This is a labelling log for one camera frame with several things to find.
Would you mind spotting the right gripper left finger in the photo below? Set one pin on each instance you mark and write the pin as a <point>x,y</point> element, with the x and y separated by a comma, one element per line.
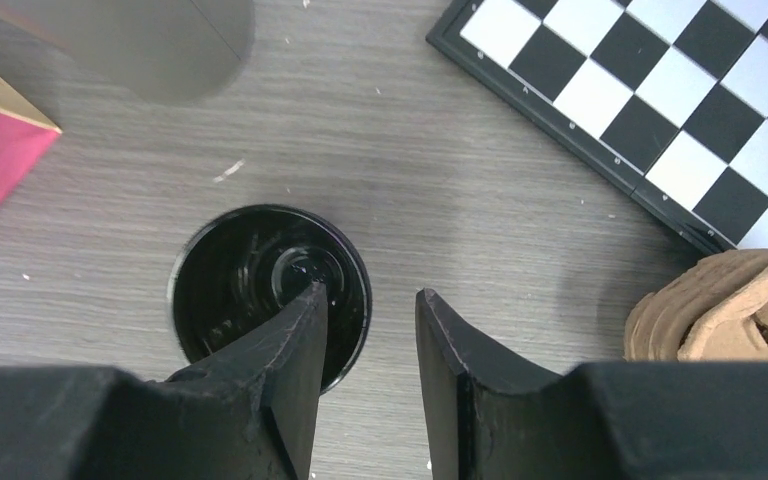
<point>247,411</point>

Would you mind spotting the brown cardboard cup carrier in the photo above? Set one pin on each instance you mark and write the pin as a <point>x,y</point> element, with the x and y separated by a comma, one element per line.
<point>715,311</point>

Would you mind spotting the black coffee cup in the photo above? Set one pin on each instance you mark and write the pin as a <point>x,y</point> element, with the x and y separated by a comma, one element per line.
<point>243,267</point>

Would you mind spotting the black and white chessboard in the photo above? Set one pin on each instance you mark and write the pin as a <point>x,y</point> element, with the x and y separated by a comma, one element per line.
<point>668,100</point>

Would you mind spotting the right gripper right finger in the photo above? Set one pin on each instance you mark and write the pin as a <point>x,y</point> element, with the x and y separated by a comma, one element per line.
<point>492,414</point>

